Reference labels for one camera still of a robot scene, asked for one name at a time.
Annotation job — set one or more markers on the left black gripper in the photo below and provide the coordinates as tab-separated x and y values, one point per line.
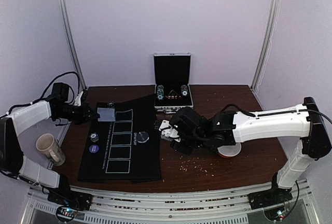
85	109

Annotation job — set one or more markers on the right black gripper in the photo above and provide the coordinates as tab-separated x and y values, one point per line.
175	135

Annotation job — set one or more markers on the grey playing card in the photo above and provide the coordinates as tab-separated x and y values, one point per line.
106	114

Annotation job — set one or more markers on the purple small blind button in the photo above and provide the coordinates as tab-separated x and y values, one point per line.
94	148

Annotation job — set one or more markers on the black poker mat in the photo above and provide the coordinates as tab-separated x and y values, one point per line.
120	156

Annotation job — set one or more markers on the deck of grey cards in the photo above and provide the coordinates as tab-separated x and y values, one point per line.
167	138

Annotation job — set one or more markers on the poker chip stack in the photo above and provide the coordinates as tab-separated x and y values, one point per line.
111	104

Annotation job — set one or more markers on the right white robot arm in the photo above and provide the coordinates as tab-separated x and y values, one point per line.
233	126

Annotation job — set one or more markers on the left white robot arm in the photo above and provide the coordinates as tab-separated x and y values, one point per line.
14	163

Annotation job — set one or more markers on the white and orange bowl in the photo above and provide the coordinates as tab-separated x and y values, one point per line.
229	151

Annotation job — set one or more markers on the beige mug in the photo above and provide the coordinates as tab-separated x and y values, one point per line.
48	145

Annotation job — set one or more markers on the right chip stack in case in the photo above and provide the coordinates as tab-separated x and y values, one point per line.
184	90

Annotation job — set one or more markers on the chip stack in case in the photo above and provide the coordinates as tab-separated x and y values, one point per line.
160	92
184	90

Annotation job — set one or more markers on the aluminium poker case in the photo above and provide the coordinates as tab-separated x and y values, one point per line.
172	70

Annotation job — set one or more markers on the left chip stack in case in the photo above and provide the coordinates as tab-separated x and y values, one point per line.
160	92

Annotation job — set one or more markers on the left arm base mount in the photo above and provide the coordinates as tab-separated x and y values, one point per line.
70	205

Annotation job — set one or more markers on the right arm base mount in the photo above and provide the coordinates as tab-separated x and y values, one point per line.
275	203

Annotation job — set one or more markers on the left aluminium frame post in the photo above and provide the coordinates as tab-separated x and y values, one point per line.
71	44

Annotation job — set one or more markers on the aluminium frame post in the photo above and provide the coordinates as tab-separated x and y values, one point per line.
265	49
71	44

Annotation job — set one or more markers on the right aluminium frame post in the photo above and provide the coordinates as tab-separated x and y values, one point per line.
265	49

